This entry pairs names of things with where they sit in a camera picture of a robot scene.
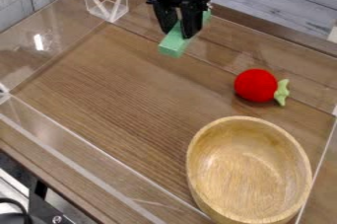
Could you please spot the red plush tomato toy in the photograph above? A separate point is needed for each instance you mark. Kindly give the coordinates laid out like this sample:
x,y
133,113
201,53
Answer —
x,y
257,86

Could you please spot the black table leg bracket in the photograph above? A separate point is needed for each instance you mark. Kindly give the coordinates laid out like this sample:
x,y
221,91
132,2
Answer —
x,y
43,212

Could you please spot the clear acrylic corner bracket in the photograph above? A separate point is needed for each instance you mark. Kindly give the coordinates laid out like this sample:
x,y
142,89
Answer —
x,y
106,10

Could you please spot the light wooden bowl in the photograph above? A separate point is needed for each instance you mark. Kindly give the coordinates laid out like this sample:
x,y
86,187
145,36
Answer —
x,y
248,171

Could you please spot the clear acrylic tray walls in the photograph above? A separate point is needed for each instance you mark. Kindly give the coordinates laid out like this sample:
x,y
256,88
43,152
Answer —
x,y
100,112

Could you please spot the green rectangular block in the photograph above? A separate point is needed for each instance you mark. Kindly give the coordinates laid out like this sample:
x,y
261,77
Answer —
x,y
173,44

